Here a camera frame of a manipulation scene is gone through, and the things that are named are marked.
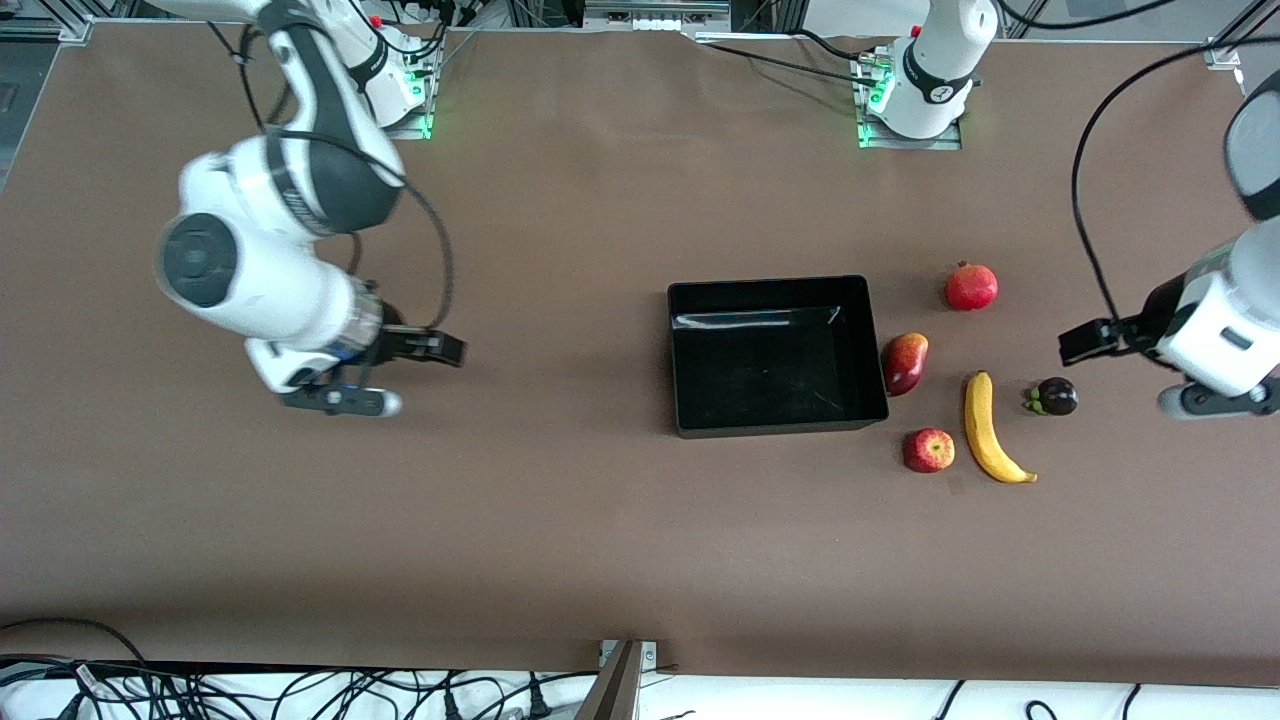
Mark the aluminium corner profile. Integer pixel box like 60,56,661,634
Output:
0,18,96,46
1205,0,1280,71

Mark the red mango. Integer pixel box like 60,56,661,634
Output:
880,332,930,397

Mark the brown table cover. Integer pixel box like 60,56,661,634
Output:
0,22,1280,691

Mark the black plastic box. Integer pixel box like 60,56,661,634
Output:
667,275,891,440

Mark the red apple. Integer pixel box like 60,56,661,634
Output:
902,428,956,474

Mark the red pomegranate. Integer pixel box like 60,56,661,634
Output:
944,261,1000,313

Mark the long black base cable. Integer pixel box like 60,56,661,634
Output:
697,40,881,89

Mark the short black base cable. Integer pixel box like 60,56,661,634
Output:
790,28,866,59

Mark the dark purple mangosteen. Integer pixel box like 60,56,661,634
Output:
1022,376,1080,418

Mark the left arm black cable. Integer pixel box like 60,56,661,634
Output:
1000,0,1280,326

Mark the grey metal camera post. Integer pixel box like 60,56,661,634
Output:
575,638,661,720

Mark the yellow banana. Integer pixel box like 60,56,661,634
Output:
964,371,1038,485

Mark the black looped floor cable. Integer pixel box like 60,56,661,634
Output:
0,617,151,669

